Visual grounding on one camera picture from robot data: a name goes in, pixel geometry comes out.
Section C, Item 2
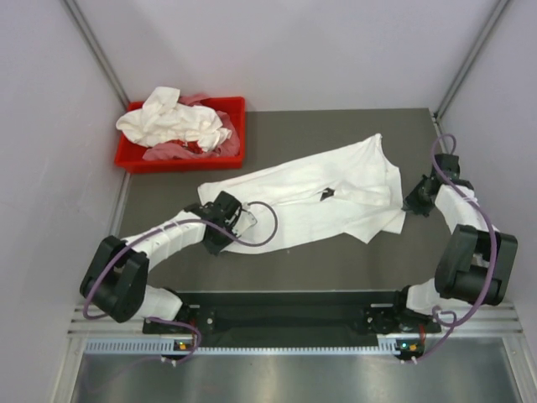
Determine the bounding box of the red plastic bin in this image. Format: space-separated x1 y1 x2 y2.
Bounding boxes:
114 97 246 174

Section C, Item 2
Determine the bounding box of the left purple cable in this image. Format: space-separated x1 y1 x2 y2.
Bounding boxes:
82 200 279 366

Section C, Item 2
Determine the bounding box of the grey slotted cable duct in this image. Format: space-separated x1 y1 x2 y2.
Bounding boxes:
84 338 423 356

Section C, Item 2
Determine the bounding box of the aluminium extrusion rail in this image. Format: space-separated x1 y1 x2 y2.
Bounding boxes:
68 305 144 338

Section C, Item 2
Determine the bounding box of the right corner aluminium post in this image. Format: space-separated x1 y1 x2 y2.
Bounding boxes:
432 0 513 123

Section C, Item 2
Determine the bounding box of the white t shirt with print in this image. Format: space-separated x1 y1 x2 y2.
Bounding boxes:
198 133 405 254

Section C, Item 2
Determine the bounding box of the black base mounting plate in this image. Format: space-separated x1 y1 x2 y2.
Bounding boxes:
141 300 441 338

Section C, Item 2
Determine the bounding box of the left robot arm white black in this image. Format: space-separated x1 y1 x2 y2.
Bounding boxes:
80 191 257 333

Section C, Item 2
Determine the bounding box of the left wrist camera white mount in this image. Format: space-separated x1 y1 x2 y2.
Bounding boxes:
232 204 258 238

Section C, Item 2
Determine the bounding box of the corner aluminium post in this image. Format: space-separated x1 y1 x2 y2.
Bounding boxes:
432 0 513 123
60 0 130 109

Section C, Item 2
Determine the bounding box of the left corner aluminium post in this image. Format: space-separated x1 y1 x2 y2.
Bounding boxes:
60 0 130 109

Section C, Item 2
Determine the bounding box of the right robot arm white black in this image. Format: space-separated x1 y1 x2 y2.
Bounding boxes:
391 154 518 332

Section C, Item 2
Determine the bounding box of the white t shirt in bin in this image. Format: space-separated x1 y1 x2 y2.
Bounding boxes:
116 86 232 152

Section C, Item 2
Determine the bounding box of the pink t shirt in bin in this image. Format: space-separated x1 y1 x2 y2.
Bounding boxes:
143 94 240 161

